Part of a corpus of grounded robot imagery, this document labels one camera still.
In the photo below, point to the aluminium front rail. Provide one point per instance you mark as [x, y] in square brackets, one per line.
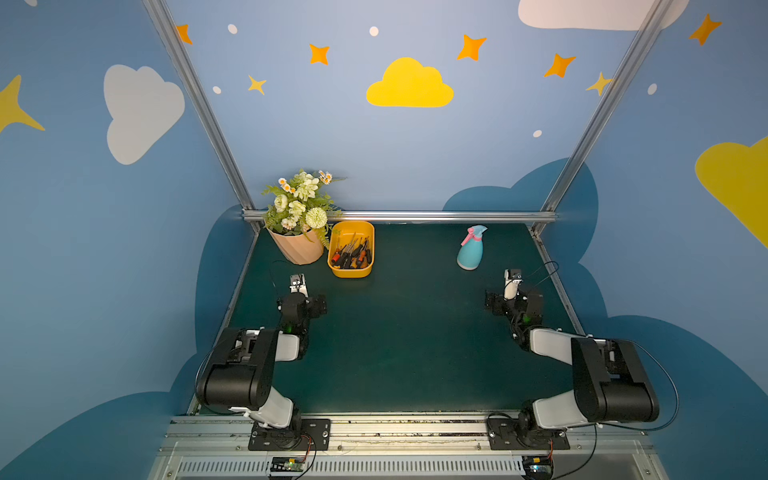
[421, 445]

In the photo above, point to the aluminium frame post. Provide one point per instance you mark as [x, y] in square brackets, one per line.
[162, 20]
[639, 48]

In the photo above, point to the right controller board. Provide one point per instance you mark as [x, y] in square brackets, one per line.
[537, 468]

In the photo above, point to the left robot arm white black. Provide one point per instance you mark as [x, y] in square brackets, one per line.
[238, 373]

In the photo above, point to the teal spray bottle pink trigger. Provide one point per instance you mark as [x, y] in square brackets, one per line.
[471, 250]

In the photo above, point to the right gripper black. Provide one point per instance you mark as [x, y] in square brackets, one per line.
[494, 302]

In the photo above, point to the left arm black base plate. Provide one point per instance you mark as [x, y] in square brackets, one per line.
[313, 433]

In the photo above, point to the controller board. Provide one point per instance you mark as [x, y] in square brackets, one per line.
[287, 466]
[537, 468]

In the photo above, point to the artificial white green flowers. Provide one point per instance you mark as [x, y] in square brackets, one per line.
[299, 206]

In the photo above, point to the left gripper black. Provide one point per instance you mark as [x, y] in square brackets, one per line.
[315, 305]

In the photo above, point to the yellow plastic storage box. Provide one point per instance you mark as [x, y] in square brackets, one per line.
[352, 248]

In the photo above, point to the right aluminium frame post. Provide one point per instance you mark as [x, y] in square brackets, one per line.
[639, 48]

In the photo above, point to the terracotta flower pot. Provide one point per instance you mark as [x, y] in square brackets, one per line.
[301, 249]

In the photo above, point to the left controller board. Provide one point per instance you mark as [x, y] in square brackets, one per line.
[287, 466]

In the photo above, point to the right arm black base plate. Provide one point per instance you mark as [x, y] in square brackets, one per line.
[506, 433]

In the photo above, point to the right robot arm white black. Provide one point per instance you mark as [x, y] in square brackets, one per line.
[609, 381]

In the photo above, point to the left aluminium frame post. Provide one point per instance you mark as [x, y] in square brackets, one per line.
[162, 20]

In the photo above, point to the aluminium back frame bar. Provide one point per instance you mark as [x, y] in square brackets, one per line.
[444, 217]

